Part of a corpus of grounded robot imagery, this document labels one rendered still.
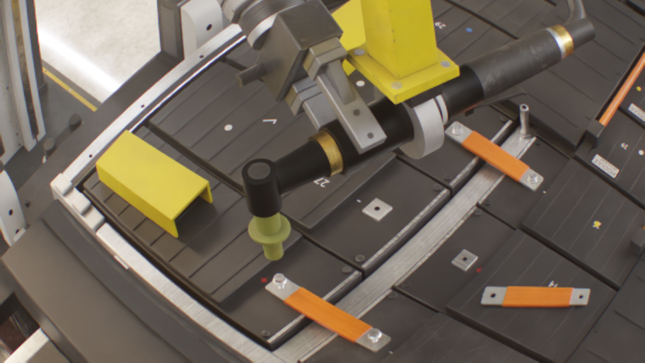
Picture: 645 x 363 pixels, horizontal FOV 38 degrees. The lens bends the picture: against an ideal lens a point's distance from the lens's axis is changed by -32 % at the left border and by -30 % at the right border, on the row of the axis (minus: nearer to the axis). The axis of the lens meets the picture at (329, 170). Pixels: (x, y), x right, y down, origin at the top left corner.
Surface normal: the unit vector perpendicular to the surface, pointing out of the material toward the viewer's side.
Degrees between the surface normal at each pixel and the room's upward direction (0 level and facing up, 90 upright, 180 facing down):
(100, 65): 0
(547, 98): 0
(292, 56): 90
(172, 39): 90
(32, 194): 0
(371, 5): 90
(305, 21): 30
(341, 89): 60
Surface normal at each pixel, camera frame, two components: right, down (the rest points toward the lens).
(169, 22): -0.67, 0.56
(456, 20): -0.08, -0.71
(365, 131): 0.20, -0.33
